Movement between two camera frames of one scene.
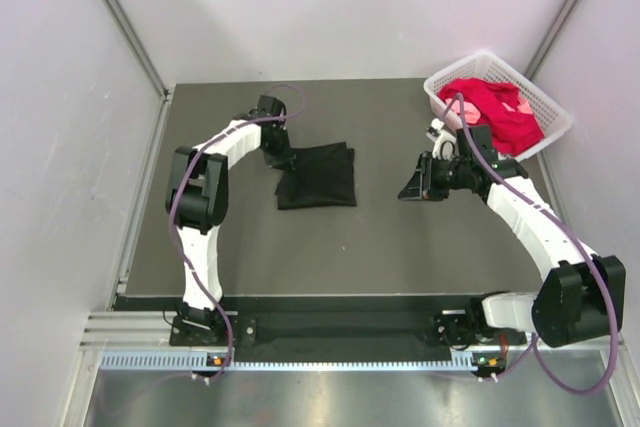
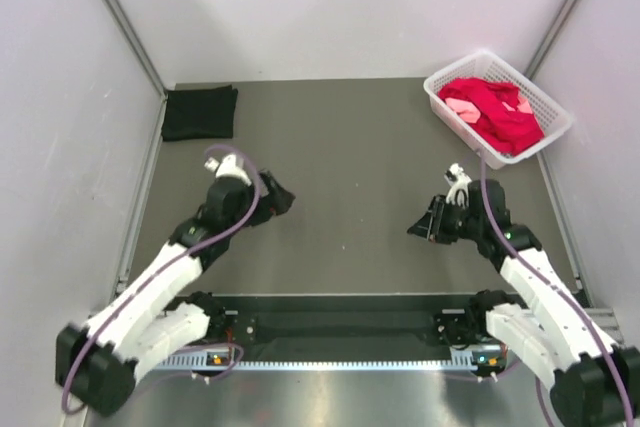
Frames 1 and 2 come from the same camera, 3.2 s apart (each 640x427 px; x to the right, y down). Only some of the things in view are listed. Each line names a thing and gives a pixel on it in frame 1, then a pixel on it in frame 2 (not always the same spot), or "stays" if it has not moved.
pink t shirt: x=471 y=113 stays
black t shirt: x=323 y=177 -> x=198 y=114
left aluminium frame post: x=123 y=21 stays
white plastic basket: x=485 y=66 stays
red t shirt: x=514 y=131 stays
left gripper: x=280 y=160 -> x=277 y=202
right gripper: x=422 y=183 -> x=431 y=225
